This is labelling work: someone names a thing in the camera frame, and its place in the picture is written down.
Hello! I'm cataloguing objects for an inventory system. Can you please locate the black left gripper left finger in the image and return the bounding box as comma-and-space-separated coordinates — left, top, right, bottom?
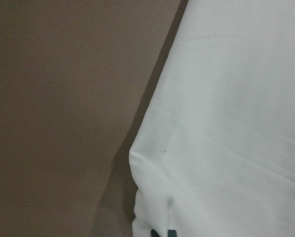
151, 230, 160, 237

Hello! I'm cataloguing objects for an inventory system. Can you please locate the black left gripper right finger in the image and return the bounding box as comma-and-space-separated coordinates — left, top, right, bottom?
168, 230, 177, 237

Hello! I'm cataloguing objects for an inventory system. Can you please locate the white long-sleeve printed shirt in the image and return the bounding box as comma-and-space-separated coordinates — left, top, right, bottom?
129, 0, 295, 237

